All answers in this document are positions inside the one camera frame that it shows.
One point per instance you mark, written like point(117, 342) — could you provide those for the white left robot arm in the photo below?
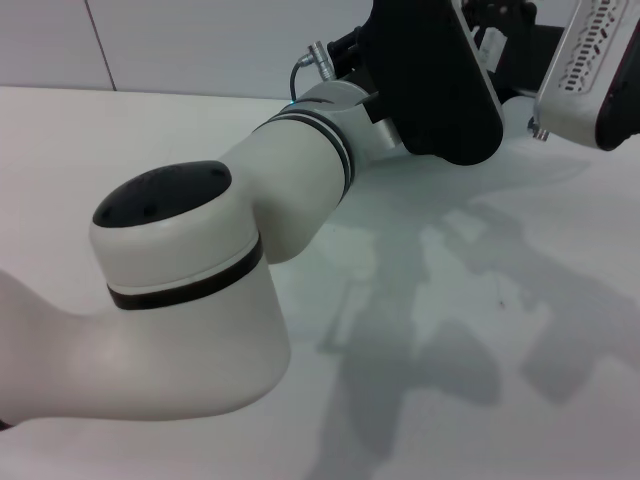
point(175, 325)

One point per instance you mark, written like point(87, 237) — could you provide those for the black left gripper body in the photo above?
point(355, 55)

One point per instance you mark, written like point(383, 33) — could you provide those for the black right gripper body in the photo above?
point(525, 60)

